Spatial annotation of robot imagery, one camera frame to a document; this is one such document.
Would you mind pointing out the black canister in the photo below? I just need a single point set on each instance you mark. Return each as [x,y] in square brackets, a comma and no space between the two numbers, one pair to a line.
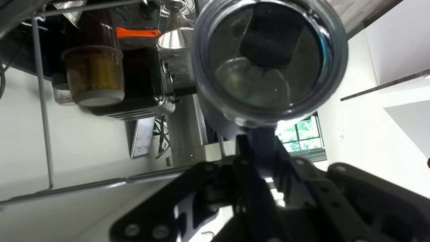
[138,81]

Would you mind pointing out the glass window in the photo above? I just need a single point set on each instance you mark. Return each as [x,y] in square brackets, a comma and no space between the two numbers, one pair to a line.
[299,135]

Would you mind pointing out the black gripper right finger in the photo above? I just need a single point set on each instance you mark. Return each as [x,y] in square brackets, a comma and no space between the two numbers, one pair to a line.
[357,210]

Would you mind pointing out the steel funnel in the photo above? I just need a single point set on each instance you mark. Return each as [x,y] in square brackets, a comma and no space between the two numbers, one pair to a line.
[176,39]

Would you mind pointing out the brown translucent canister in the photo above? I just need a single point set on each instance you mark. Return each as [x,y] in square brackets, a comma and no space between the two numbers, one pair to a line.
[94,74]

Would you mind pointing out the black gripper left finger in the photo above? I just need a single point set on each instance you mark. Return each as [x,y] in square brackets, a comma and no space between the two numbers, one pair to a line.
[201,206]

